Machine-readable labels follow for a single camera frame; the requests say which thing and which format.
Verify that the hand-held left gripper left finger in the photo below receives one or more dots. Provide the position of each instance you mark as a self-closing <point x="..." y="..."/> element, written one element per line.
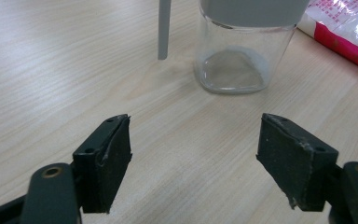
<point x="105" y="168"/>

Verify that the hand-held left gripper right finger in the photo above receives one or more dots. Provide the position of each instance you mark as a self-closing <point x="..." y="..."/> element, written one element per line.
<point x="292" y="161"/>

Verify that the glass jar with grey lid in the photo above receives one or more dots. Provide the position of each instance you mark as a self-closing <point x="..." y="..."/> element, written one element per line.
<point x="248" y="12"/>

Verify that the pink and white plastic packet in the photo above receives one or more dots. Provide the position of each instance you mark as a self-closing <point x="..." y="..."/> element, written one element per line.
<point x="341" y="43"/>

